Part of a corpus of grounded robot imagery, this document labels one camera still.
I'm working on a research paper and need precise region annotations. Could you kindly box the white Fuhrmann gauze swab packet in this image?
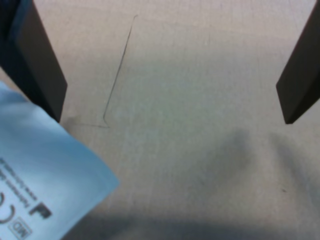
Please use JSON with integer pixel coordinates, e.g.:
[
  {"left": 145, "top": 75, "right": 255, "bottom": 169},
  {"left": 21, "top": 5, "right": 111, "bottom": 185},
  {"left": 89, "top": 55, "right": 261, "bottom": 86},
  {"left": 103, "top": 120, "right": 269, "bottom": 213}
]
[{"left": 0, "top": 79, "right": 121, "bottom": 240}]

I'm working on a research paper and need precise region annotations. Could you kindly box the brown cardboard sheet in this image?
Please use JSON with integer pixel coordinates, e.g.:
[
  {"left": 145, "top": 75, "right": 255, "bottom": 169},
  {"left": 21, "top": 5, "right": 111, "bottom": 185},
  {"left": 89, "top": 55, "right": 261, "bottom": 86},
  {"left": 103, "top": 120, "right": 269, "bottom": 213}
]
[{"left": 0, "top": 0, "right": 320, "bottom": 240}]

